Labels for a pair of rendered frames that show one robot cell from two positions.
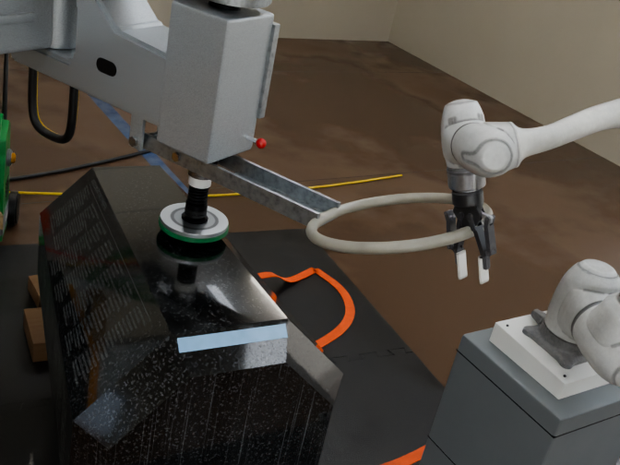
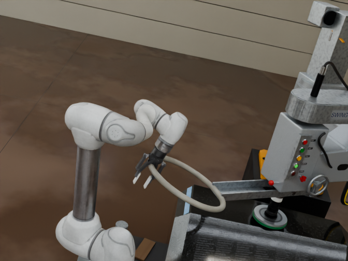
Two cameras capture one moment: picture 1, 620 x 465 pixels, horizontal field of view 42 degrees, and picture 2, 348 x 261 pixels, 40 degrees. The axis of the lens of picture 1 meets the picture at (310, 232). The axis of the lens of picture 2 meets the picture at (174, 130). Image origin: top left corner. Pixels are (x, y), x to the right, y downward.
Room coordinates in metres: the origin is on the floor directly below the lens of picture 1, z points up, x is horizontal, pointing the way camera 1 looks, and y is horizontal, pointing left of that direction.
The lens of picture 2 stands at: (3.06, -2.17, 2.50)
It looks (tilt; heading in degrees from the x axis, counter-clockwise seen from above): 25 degrees down; 123
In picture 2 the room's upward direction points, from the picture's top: 13 degrees clockwise
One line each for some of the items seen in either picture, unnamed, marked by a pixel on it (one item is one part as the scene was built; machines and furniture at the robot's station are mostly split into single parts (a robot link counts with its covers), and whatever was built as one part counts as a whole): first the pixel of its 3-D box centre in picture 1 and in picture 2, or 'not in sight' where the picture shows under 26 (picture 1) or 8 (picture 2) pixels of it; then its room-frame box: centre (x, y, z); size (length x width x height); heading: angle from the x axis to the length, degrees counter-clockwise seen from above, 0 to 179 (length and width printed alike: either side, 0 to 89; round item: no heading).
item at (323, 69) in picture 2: not in sight; (318, 81); (2.25, 0.36, 1.78); 0.04 x 0.04 x 0.17
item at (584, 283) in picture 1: (586, 299); (116, 250); (1.99, -0.79, 1.03); 0.18 x 0.16 x 0.22; 14
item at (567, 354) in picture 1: (562, 332); not in sight; (2.03, -0.77, 0.89); 0.22 x 0.18 x 0.06; 38
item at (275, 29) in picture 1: (258, 68); (297, 156); (2.32, 0.25, 1.38); 0.08 x 0.03 x 0.28; 62
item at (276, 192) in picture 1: (231, 171); (265, 188); (2.20, 0.27, 1.09); 0.69 x 0.19 x 0.05; 62
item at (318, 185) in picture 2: not in sight; (314, 181); (2.41, 0.41, 1.20); 0.15 x 0.10 x 0.15; 62
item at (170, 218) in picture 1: (194, 220); (270, 215); (2.25, 0.36, 0.87); 0.21 x 0.21 x 0.01
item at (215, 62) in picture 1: (192, 75); (303, 153); (2.29, 0.43, 1.32); 0.36 x 0.22 x 0.45; 62
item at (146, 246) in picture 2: not in sight; (144, 249); (1.40, 0.34, 0.02); 0.25 x 0.10 x 0.01; 109
